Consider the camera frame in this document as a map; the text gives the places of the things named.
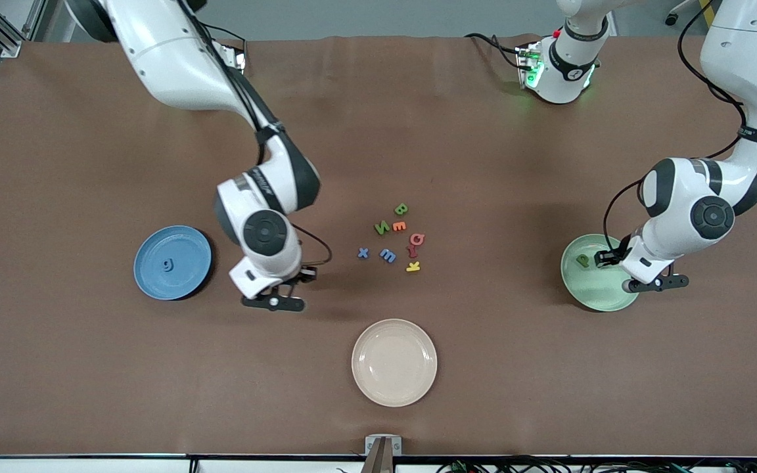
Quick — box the light green plate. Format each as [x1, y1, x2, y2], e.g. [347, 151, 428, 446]
[560, 234, 642, 313]

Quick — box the blue plate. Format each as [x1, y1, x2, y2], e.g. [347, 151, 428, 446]
[133, 225, 213, 302]

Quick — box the beige plate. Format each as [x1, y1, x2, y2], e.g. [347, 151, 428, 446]
[351, 319, 438, 408]

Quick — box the brown paper table cover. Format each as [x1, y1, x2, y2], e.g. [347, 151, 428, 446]
[0, 34, 757, 457]

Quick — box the office chair caster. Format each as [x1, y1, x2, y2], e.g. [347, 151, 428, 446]
[665, 0, 701, 27]

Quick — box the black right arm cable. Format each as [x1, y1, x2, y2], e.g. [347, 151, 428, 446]
[178, 0, 333, 267]

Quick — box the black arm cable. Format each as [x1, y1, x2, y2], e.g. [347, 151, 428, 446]
[178, 0, 333, 267]
[604, 0, 747, 254]

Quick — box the silver camera stand bracket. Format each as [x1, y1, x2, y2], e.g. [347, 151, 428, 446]
[365, 434, 403, 456]

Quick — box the grey camera stand post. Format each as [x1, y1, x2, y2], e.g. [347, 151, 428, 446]
[360, 439, 395, 473]

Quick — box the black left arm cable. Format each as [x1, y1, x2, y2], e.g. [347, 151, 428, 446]
[604, 0, 747, 254]

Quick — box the black right base cable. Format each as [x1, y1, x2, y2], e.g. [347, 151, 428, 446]
[201, 23, 248, 66]

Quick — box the black base cable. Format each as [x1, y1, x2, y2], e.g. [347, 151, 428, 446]
[464, 32, 525, 72]
[201, 23, 248, 66]

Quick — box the black left base cable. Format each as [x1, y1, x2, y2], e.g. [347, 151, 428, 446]
[464, 32, 525, 72]

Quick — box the silver aluminium frame profile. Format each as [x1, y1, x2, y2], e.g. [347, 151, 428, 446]
[0, 0, 47, 60]

